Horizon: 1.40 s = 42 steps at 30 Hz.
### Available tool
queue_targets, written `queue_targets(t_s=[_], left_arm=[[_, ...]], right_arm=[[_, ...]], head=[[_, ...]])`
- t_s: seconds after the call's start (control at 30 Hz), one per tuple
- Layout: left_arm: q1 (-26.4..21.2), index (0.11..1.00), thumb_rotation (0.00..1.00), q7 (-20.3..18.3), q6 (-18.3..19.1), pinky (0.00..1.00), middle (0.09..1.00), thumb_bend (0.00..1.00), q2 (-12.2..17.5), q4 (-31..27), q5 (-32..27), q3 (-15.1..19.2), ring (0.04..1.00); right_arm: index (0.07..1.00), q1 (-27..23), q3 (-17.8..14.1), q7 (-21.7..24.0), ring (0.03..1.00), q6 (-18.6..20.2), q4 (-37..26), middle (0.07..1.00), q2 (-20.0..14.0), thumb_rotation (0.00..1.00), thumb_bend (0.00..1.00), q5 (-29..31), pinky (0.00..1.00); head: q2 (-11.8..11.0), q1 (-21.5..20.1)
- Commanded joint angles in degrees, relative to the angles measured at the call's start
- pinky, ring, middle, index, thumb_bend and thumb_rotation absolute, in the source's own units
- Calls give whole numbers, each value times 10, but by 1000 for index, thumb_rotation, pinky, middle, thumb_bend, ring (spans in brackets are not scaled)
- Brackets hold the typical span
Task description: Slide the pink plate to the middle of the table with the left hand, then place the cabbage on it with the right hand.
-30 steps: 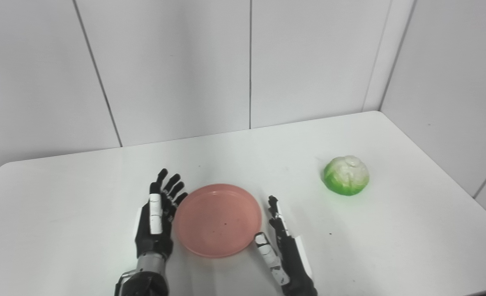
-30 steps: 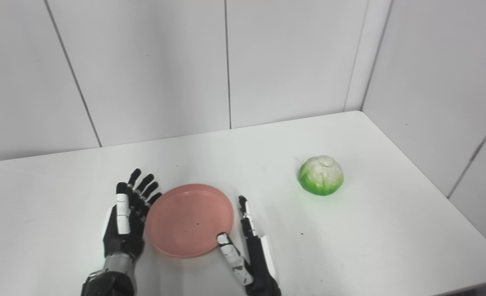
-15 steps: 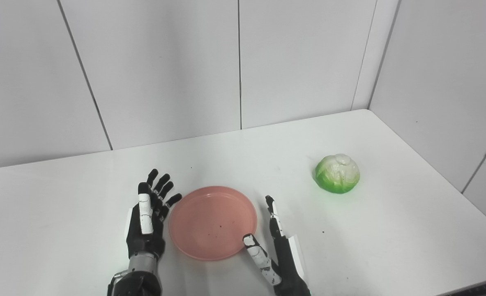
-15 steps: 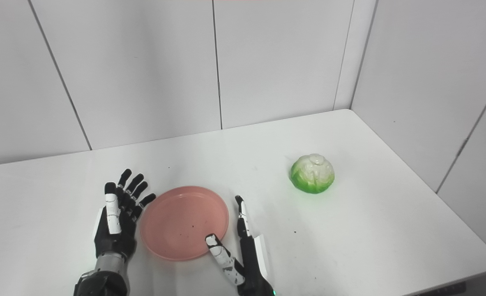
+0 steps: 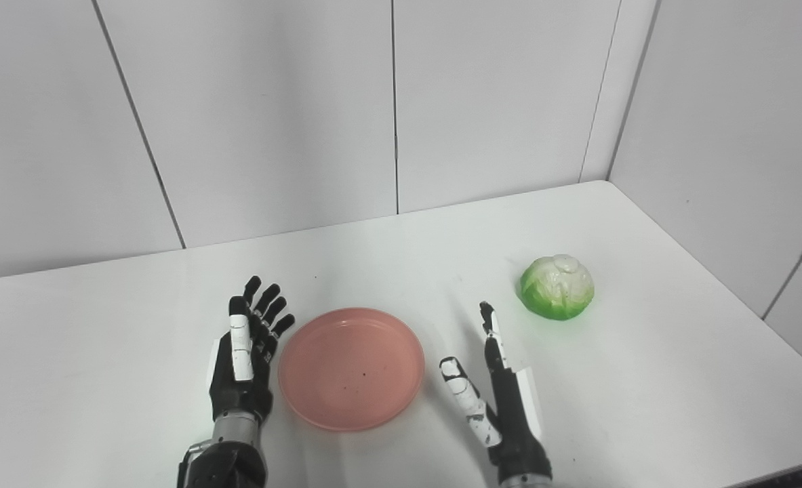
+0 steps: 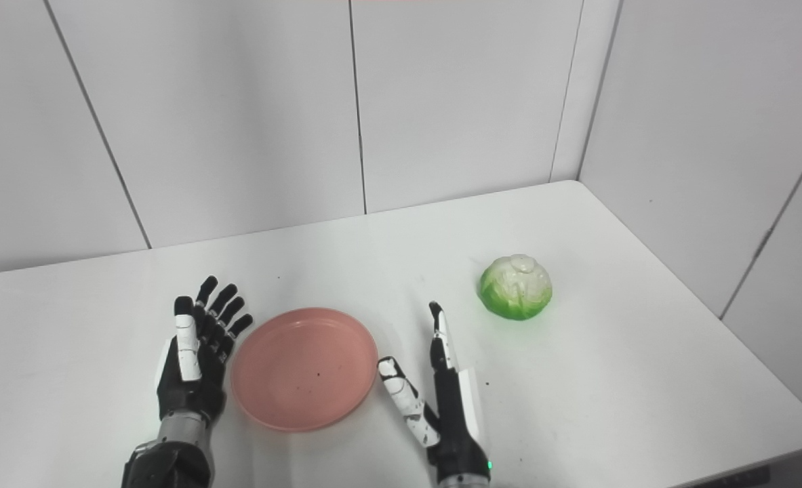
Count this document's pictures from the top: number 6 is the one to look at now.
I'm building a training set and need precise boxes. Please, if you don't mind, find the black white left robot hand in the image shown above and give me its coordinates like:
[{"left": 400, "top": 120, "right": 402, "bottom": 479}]
[{"left": 155, "top": 275, "right": 254, "bottom": 424}]

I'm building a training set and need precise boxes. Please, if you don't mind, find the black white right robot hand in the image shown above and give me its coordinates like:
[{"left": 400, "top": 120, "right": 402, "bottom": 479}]
[{"left": 377, "top": 302, "right": 493, "bottom": 483}]

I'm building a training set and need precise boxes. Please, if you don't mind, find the pink round plate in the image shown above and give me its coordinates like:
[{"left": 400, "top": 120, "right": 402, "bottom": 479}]
[{"left": 230, "top": 308, "right": 379, "bottom": 432}]

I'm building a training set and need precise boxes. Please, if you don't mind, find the green white cabbage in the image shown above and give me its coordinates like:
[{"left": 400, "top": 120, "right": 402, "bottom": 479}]
[{"left": 479, "top": 254, "right": 553, "bottom": 321}]

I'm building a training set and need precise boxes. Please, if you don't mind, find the black table frame bar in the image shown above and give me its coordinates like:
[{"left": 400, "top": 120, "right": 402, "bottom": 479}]
[{"left": 691, "top": 466, "right": 772, "bottom": 488}]

